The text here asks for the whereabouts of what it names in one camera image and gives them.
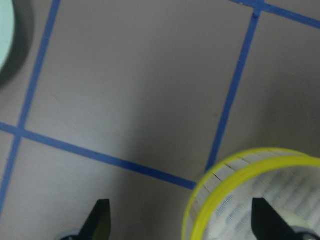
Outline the yellow rimmed steamer centre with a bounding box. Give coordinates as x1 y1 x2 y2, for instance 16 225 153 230
181 148 320 240

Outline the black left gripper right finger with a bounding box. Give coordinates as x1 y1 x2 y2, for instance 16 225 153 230
251 198 297 240

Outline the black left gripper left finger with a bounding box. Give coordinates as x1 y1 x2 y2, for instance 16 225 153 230
78 199 111 240

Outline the light green plate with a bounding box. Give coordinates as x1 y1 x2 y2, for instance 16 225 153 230
0 0 16 71

